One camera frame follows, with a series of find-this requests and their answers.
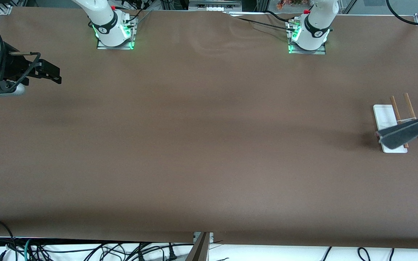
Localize pink and grey towel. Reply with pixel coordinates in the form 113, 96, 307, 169
375, 113, 418, 150

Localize white device behind table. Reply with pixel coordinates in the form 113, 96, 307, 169
188, 0, 242, 12

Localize brown table cover sheet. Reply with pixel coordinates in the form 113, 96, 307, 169
0, 7, 418, 250

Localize orange red object behind table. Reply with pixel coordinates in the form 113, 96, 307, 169
276, 0, 313, 10

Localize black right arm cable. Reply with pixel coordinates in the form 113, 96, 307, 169
0, 7, 42, 90

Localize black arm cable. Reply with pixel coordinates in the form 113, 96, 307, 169
0, 7, 42, 90
386, 0, 418, 26

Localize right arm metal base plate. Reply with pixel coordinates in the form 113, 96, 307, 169
97, 14, 137, 50

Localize teal floor cable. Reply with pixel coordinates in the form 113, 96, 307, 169
23, 238, 36, 261

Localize tangled black floor cables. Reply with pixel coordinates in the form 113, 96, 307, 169
31, 242, 195, 261

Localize black cable on table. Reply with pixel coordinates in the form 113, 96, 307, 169
263, 10, 296, 23
227, 13, 298, 32

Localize brown table post with bracket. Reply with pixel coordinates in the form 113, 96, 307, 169
185, 232, 214, 261

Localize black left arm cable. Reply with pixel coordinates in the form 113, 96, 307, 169
386, 0, 418, 26

